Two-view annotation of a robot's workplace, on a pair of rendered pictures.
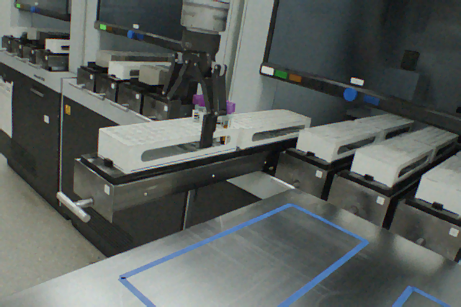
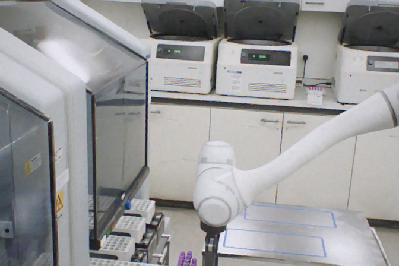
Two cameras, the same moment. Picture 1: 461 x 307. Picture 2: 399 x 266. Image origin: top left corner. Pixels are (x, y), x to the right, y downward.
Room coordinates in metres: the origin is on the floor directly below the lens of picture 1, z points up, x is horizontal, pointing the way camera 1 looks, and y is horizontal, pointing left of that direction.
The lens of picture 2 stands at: (1.54, 1.20, 1.69)
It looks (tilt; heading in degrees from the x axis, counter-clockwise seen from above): 17 degrees down; 238
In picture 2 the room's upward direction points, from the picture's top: 2 degrees clockwise
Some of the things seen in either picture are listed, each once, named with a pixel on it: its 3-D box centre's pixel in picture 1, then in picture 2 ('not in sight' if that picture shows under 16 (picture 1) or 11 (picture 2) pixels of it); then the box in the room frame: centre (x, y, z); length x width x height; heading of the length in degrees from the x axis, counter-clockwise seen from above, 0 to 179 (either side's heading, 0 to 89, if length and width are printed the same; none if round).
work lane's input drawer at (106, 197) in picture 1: (215, 158); not in sight; (0.89, 0.04, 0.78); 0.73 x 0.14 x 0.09; 141
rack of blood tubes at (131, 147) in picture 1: (173, 142); not in sight; (0.78, 0.12, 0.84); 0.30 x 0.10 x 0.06; 141
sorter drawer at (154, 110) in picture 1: (222, 103); not in sight; (1.49, 0.07, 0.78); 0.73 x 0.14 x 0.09; 141
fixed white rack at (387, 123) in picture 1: (384, 129); not in sight; (1.29, -0.48, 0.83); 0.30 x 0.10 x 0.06; 141
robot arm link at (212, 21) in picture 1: (204, 16); not in sight; (0.81, 0.10, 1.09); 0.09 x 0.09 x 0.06
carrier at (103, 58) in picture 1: (105, 60); not in sight; (1.60, 0.57, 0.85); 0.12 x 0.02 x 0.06; 52
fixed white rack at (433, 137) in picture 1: (429, 144); not in sight; (1.19, -0.60, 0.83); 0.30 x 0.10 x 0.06; 141
